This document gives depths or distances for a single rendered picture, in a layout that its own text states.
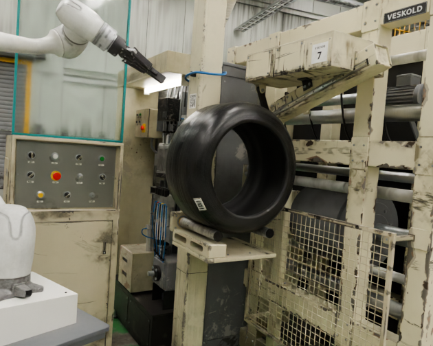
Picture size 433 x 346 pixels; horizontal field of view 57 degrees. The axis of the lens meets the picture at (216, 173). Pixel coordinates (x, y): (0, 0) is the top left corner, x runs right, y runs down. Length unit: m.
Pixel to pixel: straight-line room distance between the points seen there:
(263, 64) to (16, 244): 1.37
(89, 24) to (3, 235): 0.76
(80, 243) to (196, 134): 0.95
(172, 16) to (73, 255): 9.87
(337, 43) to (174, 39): 9.88
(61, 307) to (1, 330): 0.19
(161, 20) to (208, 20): 9.41
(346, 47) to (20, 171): 1.63
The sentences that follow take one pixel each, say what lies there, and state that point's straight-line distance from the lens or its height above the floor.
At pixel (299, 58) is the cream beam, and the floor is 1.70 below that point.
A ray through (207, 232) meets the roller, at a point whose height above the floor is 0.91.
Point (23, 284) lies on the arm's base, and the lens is 1.46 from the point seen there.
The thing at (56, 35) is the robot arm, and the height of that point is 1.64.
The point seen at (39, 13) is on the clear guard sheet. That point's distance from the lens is 2.28.
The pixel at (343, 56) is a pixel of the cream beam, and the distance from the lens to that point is 1.80.
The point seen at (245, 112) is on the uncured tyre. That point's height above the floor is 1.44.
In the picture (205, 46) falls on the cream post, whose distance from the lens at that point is 2.12.
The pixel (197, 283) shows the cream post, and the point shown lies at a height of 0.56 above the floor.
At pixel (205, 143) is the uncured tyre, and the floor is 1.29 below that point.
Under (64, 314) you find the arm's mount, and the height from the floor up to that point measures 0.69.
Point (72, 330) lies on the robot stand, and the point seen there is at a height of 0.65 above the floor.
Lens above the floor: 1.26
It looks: 3 degrees down
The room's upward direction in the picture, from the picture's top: 4 degrees clockwise
